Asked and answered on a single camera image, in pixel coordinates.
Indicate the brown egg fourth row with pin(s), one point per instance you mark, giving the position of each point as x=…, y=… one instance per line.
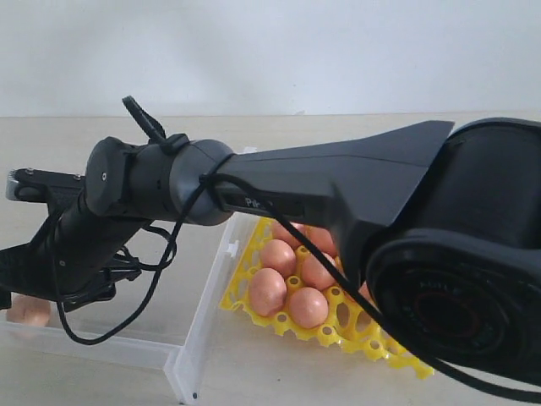
x=315, y=275

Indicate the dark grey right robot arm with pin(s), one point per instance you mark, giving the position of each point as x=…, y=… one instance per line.
x=441, y=223

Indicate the brown egg front bin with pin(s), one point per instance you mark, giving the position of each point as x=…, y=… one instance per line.
x=279, y=255

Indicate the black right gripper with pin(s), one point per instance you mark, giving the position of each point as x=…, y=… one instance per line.
x=72, y=257

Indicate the brown egg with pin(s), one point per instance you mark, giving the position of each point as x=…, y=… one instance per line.
x=31, y=312
x=279, y=232
x=267, y=292

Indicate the brown egg second row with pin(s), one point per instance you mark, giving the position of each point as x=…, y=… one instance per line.
x=308, y=308

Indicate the clear plastic tray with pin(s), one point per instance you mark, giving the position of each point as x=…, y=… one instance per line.
x=160, y=320

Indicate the yellow plastic egg tray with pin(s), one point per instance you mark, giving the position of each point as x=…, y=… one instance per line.
x=347, y=325

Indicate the brown egg third row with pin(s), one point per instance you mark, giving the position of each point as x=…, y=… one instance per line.
x=365, y=293
x=322, y=239

